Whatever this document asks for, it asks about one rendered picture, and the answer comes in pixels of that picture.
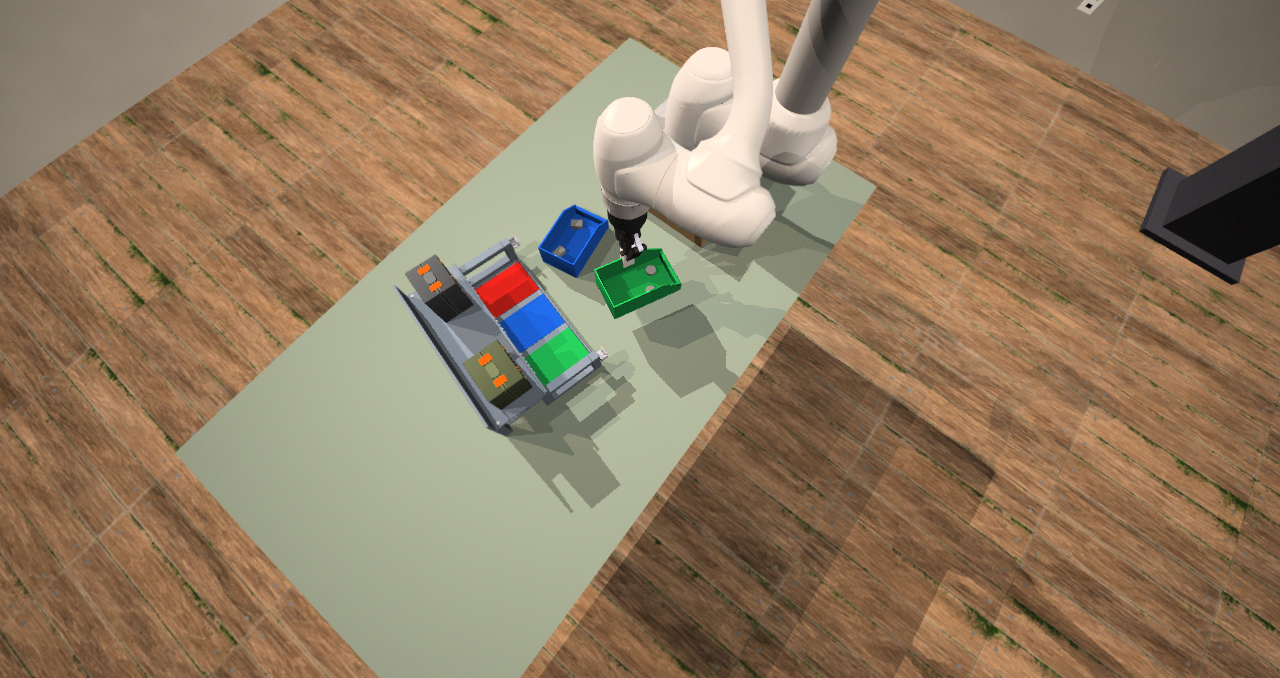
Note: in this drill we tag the dark grey metal shelf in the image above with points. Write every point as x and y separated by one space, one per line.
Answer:
525 322

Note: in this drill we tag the olive green case with orange latches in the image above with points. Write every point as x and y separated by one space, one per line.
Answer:
497 375

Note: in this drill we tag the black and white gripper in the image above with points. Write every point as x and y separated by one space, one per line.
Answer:
627 239

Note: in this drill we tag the green bin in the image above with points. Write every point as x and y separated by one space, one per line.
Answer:
623 289

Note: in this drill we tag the blue bin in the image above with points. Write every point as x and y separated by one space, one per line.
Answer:
573 240

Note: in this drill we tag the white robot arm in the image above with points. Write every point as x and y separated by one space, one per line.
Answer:
699 166

